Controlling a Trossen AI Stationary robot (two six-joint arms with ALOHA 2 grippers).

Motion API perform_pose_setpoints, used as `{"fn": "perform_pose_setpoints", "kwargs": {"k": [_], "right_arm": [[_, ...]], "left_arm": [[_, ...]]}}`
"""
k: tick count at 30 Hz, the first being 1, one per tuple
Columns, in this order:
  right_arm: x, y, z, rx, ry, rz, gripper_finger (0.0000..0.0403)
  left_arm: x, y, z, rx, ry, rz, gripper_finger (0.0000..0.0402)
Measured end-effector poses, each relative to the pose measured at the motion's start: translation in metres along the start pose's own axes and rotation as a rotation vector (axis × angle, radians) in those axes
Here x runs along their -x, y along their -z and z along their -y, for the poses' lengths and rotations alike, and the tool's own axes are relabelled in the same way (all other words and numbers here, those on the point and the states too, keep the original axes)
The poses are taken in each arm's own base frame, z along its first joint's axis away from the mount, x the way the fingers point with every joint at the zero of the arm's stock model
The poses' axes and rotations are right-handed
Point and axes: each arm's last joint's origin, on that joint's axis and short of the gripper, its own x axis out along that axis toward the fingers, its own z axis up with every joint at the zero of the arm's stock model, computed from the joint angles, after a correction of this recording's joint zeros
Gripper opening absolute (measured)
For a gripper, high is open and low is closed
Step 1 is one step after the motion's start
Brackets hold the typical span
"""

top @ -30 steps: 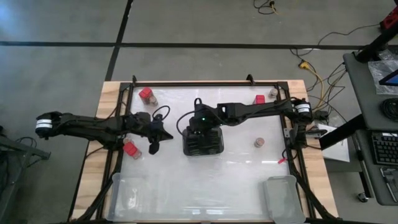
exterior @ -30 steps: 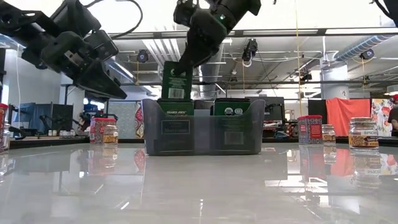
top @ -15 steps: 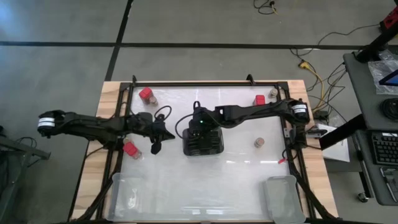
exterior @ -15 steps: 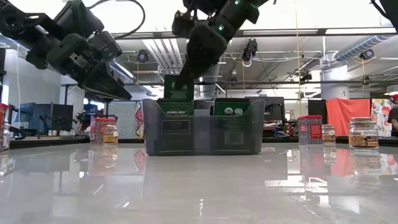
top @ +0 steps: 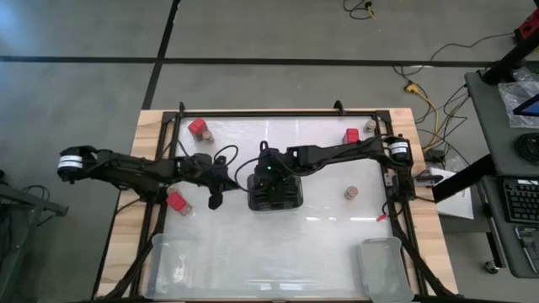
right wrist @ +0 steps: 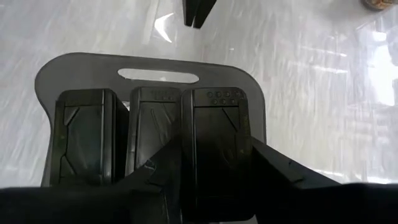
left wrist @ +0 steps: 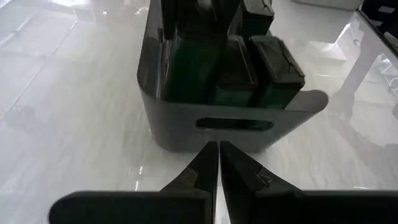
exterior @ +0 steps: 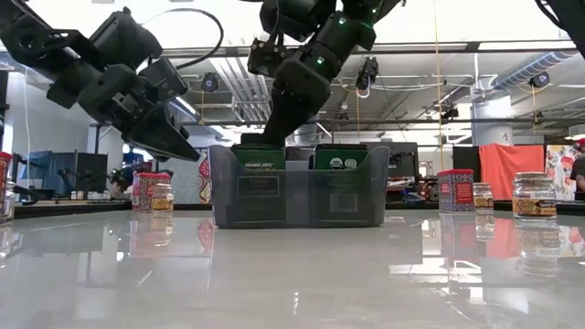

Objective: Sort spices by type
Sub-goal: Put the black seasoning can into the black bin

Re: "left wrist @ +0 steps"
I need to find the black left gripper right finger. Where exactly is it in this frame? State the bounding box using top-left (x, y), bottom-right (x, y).
top-left (220, 141), bottom-right (398, 224)

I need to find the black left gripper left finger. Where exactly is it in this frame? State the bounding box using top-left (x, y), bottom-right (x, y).
top-left (48, 141), bottom-right (220, 224)

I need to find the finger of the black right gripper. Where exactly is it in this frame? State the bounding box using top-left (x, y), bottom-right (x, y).
top-left (217, 0), bottom-right (242, 35)
top-left (160, 0), bottom-right (178, 40)

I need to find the green spice tin black lid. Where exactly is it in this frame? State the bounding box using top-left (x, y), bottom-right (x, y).
top-left (161, 30), bottom-right (225, 105)
top-left (248, 35), bottom-right (306, 110)
top-left (213, 33), bottom-right (259, 107)
top-left (238, 0), bottom-right (275, 43)

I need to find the grey translucent plastic bin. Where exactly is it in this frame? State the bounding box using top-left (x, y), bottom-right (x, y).
top-left (136, 0), bottom-right (330, 154)

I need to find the clear plastic bin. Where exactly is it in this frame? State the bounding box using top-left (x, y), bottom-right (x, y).
top-left (310, 11), bottom-right (398, 147)

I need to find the black table frame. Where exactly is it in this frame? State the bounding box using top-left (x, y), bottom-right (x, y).
top-left (357, 0), bottom-right (398, 58)

